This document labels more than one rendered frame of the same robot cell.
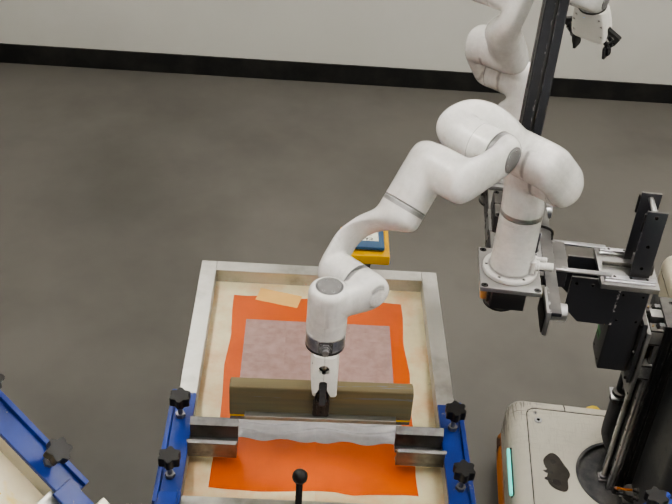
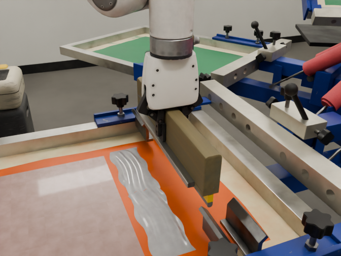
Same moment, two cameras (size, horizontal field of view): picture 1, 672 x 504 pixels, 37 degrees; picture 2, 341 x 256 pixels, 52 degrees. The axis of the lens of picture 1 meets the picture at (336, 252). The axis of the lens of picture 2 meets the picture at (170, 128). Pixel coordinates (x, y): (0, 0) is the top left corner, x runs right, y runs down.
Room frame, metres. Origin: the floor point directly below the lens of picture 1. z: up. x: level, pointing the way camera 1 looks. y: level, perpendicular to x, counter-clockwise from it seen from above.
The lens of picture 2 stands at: (1.64, 0.58, 1.42)
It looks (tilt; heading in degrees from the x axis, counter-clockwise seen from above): 28 degrees down; 251
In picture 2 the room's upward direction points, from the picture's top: straight up
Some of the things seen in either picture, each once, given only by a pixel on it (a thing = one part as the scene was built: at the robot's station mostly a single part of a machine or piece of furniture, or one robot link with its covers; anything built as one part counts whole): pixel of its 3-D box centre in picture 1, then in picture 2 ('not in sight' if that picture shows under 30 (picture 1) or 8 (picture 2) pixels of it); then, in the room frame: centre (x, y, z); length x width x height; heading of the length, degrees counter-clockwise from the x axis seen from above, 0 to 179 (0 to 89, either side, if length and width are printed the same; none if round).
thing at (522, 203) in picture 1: (531, 183); not in sight; (1.88, -0.41, 1.37); 0.13 x 0.10 x 0.16; 47
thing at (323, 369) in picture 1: (323, 360); (170, 76); (1.44, 0.01, 1.20); 0.10 x 0.08 x 0.11; 3
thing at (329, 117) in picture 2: not in sight; (312, 130); (1.08, -0.01, 1.02); 0.17 x 0.06 x 0.05; 3
